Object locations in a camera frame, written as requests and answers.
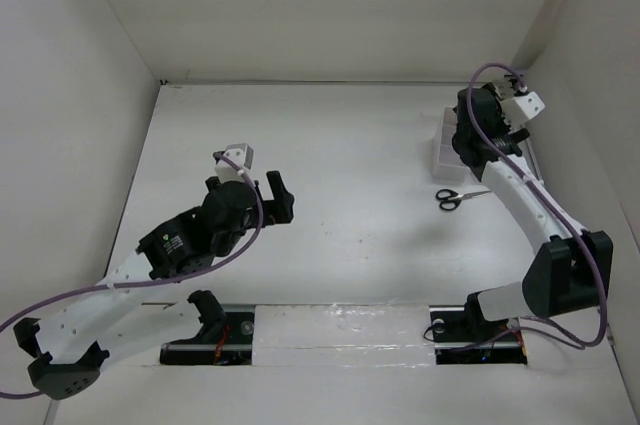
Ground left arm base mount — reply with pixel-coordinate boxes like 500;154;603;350
159;290;256;367

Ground black handled scissors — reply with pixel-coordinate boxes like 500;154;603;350
435;188;490;212

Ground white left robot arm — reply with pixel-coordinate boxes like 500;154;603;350
13;171;294;400

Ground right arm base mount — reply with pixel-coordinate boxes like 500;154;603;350
423;305;528;366

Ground white divided organizer left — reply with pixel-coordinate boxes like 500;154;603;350
431;107;470;182

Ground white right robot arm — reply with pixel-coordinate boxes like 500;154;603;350
452;85;613;339

